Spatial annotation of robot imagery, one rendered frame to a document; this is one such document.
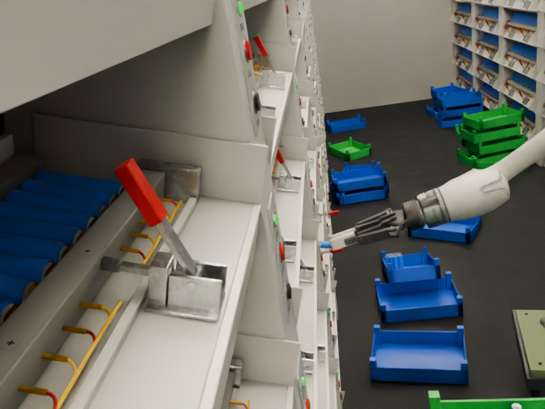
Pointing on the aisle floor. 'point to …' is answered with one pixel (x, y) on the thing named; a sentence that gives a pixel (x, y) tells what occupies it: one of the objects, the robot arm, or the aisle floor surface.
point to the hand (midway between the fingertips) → (344, 238)
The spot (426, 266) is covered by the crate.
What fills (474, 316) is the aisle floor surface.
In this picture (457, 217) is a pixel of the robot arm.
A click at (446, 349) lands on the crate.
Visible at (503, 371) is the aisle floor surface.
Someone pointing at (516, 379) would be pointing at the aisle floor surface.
